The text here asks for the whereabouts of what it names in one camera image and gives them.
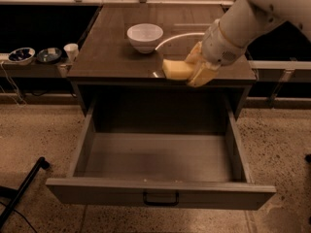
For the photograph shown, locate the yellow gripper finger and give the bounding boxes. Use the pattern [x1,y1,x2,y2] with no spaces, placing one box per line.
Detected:
[187,62,218,87]
[185,42,203,64]

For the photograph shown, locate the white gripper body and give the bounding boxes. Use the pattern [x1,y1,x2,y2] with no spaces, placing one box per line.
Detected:
[201,19,245,67]

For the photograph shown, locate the yellow sponge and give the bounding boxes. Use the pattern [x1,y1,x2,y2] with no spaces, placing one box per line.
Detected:
[162,59,194,81]

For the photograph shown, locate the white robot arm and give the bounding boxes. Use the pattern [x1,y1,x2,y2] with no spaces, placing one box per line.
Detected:
[187,0,311,87]

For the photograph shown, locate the open grey top drawer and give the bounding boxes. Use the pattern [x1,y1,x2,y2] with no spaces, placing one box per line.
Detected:
[47,96,276,210]

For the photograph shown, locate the white ceramic bowl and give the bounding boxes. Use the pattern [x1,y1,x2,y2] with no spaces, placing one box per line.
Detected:
[127,23,163,53]

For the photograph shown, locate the small white cup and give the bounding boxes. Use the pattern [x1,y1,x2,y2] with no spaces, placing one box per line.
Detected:
[64,44,79,62]

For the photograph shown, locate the dark glazed bowl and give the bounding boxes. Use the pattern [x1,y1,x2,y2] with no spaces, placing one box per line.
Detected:
[36,48,62,64]

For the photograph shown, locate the low side shelf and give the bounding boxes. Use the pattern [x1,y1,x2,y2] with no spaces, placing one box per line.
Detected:
[0,58,72,79]

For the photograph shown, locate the blue patterned bowl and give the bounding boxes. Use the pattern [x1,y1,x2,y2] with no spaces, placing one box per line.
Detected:
[8,48,35,65]

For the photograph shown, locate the black chair leg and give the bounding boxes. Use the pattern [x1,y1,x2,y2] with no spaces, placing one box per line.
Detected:
[0,157,50,228]

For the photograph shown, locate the black drawer handle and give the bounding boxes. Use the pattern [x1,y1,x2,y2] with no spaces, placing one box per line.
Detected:
[143,191,180,207]

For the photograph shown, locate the white cable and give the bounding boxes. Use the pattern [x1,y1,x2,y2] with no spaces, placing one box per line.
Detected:
[0,61,27,107]

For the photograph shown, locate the black floor cable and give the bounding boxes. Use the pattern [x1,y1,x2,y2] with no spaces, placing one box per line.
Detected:
[0,201,38,233]

